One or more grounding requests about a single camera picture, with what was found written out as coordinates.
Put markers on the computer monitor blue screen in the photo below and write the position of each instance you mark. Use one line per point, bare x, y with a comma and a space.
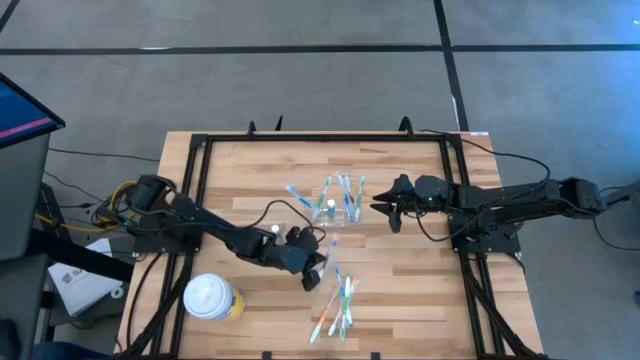
22, 115

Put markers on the clear acrylic organizer box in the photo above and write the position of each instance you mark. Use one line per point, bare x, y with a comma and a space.
325, 222

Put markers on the person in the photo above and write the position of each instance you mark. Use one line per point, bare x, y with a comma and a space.
65, 352

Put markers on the black aluminium table frame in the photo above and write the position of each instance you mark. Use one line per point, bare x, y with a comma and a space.
325, 137

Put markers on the white lidded paper cup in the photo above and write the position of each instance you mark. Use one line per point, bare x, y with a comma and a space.
207, 296

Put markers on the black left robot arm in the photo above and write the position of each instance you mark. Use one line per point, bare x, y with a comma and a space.
200, 220

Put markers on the small white tape roll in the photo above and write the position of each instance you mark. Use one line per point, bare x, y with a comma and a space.
114, 292

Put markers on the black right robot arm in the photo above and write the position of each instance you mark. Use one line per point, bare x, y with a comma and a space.
510, 195

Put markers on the grey floor stand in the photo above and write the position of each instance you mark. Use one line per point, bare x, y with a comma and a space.
627, 194

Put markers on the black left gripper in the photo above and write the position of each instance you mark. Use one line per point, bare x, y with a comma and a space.
297, 252

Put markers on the white printed booklet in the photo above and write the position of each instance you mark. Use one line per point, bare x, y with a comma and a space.
85, 295

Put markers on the black hook clamp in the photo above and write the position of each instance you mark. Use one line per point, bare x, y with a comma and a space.
252, 129
406, 125
279, 124

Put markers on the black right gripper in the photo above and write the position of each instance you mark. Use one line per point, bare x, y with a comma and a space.
425, 192

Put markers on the grey cabinet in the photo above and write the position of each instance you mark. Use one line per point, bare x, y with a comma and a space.
22, 200

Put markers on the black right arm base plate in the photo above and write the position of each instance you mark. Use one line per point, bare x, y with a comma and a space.
500, 245

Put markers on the black stand bar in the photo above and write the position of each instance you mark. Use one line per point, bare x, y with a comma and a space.
85, 257

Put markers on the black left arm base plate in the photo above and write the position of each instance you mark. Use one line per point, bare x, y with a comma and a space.
150, 245

